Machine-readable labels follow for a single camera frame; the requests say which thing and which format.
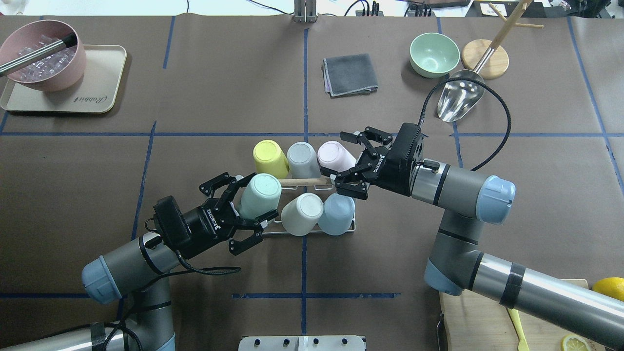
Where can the pink cup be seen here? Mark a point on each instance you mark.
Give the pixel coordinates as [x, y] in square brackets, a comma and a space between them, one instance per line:
[335, 156]

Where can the lemon slice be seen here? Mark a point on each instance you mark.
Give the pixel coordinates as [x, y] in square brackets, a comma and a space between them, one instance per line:
[573, 342]

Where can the wooden cutting board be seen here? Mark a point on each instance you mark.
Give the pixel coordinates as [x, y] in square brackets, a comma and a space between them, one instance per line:
[472, 322]

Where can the yellow cup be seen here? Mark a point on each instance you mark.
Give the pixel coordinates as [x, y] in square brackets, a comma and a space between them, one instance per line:
[270, 159]

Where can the beige tray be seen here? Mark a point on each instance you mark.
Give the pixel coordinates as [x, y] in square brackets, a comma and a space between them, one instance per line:
[94, 93]

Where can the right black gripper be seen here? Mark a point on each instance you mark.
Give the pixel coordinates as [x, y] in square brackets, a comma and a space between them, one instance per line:
[388, 171]

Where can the light blue cup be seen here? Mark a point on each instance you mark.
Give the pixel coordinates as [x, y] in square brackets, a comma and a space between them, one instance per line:
[338, 214]

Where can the pink bowl with ice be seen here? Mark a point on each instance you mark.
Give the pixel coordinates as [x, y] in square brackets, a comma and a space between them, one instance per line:
[53, 73]

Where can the white camera pole mount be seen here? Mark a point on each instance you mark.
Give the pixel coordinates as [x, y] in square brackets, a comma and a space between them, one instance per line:
[303, 343]

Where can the yellow lemon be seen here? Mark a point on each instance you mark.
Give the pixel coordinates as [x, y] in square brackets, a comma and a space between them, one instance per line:
[612, 287]

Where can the aluminium frame post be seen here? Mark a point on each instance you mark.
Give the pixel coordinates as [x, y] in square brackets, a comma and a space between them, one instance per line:
[304, 11]

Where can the grey folded cloth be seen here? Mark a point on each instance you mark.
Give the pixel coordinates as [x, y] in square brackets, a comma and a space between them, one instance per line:
[349, 75]

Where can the grey cup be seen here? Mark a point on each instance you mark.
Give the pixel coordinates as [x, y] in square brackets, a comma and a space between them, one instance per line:
[302, 160]

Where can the metal scoop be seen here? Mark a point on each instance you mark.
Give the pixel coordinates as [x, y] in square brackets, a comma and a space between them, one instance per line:
[459, 96]

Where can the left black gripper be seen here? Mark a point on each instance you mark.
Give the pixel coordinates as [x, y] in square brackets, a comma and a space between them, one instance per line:
[204, 225]

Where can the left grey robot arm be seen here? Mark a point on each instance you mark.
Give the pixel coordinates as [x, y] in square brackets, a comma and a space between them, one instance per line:
[142, 267]

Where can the yellow plastic knife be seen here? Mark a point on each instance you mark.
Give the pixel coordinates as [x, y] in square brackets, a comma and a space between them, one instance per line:
[517, 325]

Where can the mint green cup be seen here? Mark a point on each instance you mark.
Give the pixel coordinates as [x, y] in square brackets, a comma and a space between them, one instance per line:
[260, 196]

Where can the mint green bowl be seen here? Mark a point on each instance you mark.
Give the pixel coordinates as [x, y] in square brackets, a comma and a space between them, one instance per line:
[433, 55]

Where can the white wire cup holder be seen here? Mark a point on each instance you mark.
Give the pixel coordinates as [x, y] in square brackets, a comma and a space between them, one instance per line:
[288, 183]

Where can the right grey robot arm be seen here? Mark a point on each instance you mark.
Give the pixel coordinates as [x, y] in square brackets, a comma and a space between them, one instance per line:
[566, 221]

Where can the white cup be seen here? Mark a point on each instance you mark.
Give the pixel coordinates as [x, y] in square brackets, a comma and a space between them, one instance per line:
[301, 215]

